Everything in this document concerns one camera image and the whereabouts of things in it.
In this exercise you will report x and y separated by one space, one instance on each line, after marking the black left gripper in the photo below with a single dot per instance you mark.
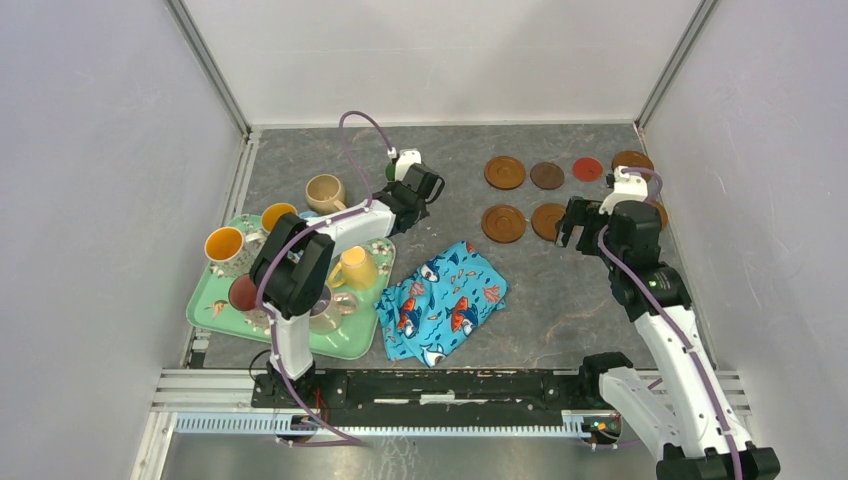
393 185

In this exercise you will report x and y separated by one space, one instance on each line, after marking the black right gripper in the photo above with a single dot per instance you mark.
582 212

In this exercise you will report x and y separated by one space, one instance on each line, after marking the brown wooden coaster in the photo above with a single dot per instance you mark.
504 173
662 212
503 223
545 219
632 158

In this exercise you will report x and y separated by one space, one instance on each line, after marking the green inside floral mug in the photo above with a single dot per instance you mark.
390 172

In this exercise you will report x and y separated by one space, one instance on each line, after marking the dark brown round coaster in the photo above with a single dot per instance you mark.
547 175

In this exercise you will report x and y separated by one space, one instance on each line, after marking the red round coaster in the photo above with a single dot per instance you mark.
587 169

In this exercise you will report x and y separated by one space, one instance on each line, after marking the beige mug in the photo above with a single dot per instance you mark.
326 194

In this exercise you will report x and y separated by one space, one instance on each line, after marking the yellow mug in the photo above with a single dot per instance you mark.
356 270

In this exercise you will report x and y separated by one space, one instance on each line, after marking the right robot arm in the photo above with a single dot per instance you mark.
697 435

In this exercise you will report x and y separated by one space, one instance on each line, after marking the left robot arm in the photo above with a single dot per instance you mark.
291 268

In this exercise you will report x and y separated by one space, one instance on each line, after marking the small cup orange inside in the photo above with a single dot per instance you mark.
273 213

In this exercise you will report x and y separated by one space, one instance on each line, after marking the floral cup orange inside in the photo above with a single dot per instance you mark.
231 251

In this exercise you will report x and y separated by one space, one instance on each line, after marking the blue shark print cloth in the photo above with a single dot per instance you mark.
432 312

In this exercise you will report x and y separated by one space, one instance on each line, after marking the pink mug maroon inside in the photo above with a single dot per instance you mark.
242 294

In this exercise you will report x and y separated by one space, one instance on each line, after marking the green floral tray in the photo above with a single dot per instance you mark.
209 309

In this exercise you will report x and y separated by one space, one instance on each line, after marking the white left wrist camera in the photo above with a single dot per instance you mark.
404 159

